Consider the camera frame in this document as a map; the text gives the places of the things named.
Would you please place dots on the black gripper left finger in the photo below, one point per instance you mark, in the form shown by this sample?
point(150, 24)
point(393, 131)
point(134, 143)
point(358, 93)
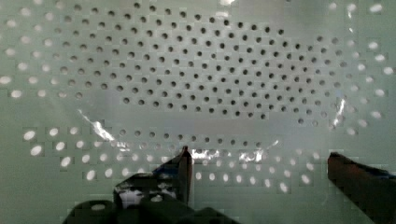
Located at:
point(172, 178)

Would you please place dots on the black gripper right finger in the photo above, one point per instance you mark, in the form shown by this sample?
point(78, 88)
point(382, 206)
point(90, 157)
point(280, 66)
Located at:
point(372, 190)

